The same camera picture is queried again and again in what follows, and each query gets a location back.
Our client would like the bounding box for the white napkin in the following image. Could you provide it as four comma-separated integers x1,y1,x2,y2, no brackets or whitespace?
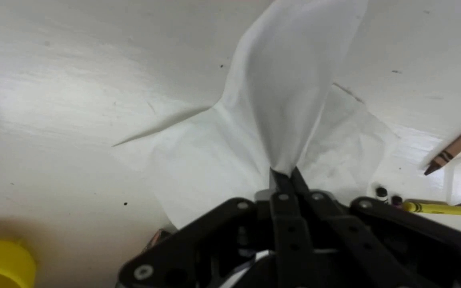
117,0,393,228

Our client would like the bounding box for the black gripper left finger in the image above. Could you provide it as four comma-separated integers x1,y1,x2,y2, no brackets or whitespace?
270,172,315,288

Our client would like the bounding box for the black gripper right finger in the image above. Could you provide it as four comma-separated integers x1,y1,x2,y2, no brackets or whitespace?
291,169,421,288

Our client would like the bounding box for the brown crayon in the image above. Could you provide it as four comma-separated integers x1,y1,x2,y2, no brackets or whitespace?
424,135,461,177

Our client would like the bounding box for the yellow plastic cup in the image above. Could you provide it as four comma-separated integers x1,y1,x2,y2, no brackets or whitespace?
0,241,37,288

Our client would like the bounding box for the yellow crayon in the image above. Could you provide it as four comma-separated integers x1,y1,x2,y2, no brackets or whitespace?
401,201,461,217

